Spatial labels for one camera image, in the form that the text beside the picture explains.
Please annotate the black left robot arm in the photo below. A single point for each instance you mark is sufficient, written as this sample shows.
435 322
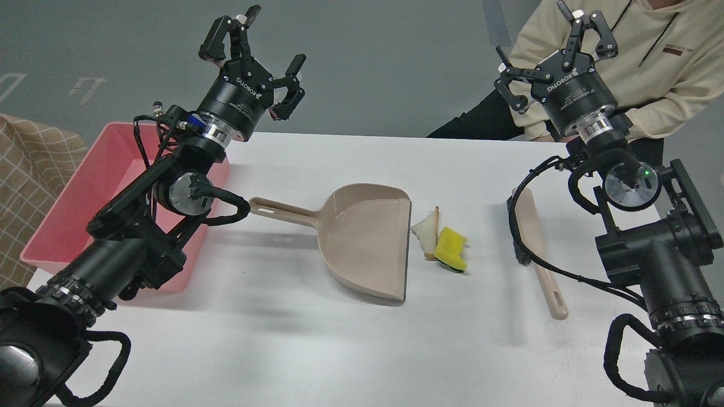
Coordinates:
48 346

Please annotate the triangular bread slice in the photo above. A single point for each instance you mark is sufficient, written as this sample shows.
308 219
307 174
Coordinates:
426 231

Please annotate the beige hand brush black bristles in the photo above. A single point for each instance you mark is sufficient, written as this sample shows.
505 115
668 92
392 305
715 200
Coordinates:
532 235

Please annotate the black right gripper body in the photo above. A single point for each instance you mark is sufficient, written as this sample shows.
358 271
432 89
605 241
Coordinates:
571 95

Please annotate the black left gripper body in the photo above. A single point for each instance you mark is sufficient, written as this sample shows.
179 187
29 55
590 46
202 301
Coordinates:
239 97

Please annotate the beige checkered cloth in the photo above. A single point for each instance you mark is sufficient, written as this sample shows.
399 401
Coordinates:
37 162

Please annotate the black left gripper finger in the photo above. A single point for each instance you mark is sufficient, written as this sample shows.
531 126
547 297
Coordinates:
235 29
283 109

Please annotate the beige plastic dustpan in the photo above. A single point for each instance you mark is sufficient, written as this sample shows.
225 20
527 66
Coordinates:
362 232

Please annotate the person in cream hoodie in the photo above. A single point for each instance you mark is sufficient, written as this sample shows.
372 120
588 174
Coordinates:
669 68

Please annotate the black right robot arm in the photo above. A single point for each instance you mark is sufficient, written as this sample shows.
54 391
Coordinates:
658 231

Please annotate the pink plastic bin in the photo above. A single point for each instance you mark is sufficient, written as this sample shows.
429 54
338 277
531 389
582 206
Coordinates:
110 165

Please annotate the yellow green sponge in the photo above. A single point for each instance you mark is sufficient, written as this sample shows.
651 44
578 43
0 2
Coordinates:
449 249

